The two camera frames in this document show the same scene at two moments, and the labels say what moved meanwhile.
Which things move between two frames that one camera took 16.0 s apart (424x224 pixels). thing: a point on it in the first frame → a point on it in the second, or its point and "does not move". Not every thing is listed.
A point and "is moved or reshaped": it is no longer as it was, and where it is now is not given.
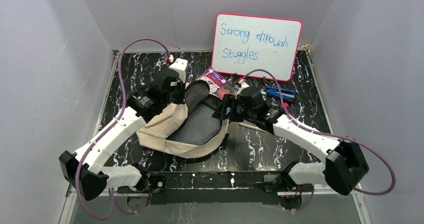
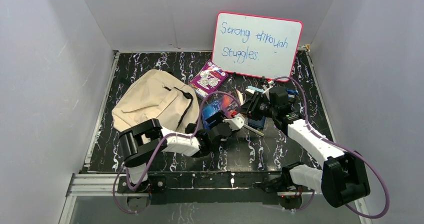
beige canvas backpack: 188,130 is moved or reshaped
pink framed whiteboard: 244,43 does not move
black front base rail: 216,187 does not move
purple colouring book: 219,87 → 208,79
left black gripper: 178,87 → 215,120
